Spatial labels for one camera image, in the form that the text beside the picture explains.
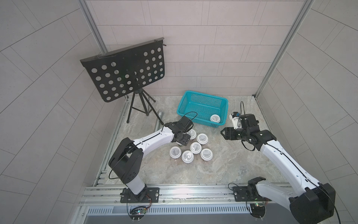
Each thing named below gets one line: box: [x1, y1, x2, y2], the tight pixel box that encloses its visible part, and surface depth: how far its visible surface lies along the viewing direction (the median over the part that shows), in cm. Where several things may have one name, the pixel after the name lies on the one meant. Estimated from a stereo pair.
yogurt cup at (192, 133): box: [185, 128, 197, 140], surface depth 88 cm
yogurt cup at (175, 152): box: [169, 146, 182, 160], surface depth 81 cm
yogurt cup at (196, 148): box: [189, 141, 202, 154], surface depth 82 cm
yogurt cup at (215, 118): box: [210, 113, 221, 123], surface depth 96 cm
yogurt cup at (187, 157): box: [181, 150, 194, 164], surface depth 79 cm
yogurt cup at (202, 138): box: [196, 133, 209, 145], surface depth 87 cm
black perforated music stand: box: [79, 37, 165, 126], surface depth 71 cm
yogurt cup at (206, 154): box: [200, 148, 214, 161], surface depth 80 cm
